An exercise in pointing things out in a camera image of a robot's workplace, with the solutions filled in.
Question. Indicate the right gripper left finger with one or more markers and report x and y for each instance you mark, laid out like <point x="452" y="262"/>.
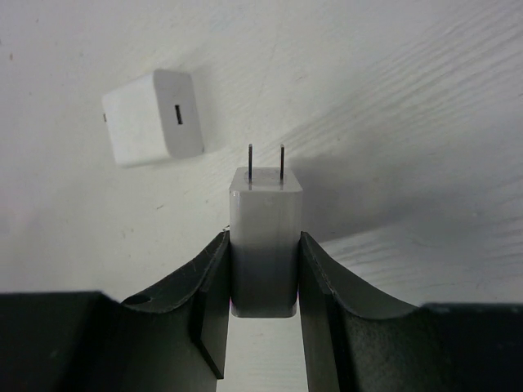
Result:
<point x="169" y="337"/>

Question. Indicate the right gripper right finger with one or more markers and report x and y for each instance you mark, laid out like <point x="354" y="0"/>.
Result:
<point x="358" y="338"/>

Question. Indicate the long white charger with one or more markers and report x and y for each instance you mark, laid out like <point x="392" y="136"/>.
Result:
<point x="265" y="230"/>

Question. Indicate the white USB charger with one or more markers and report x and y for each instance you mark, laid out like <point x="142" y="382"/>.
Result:
<point x="153" y="119"/>

